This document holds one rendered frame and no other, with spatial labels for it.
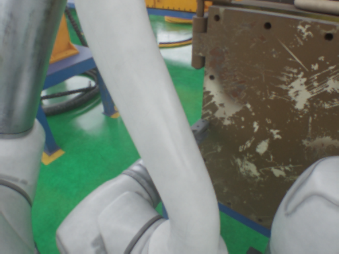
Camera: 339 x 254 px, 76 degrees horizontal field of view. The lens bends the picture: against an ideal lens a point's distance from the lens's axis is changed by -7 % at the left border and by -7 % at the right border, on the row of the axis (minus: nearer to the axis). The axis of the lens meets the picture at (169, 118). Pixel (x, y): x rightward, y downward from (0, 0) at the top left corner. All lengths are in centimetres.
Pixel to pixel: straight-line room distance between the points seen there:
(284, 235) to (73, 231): 28
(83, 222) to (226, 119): 38
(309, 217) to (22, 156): 43
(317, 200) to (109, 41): 23
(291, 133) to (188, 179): 35
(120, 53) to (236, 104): 38
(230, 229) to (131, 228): 119
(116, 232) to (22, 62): 28
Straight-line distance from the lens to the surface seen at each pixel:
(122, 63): 20
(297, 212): 28
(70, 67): 197
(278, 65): 47
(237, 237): 150
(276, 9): 48
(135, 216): 37
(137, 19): 21
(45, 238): 163
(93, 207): 38
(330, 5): 47
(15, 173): 48
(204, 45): 52
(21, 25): 37
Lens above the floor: 130
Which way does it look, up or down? 35 degrees down
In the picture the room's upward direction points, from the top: 1 degrees counter-clockwise
